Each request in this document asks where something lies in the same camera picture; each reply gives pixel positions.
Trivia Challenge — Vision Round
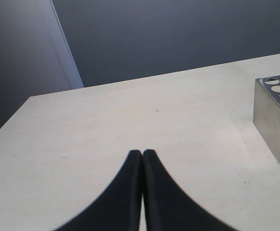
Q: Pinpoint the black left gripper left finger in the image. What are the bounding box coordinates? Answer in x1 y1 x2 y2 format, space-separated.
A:
57 150 143 231

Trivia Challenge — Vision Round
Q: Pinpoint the stainless steel test tube rack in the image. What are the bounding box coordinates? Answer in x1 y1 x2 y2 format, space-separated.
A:
253 75 280 164

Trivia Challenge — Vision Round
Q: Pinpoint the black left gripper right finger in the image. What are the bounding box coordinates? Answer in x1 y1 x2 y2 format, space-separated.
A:
142 149 229 231

